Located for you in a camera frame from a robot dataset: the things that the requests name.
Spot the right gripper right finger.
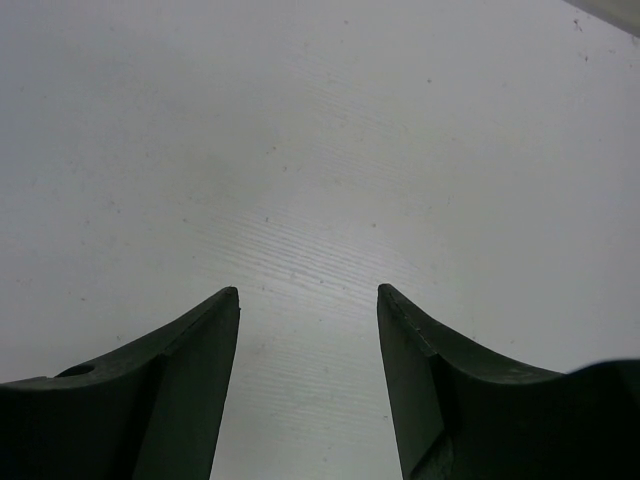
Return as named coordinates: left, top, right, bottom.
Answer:
left=377, top=284, right=639, bottom=479

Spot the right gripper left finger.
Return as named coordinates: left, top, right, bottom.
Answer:
left=1, top=287, right=240, bottom=479

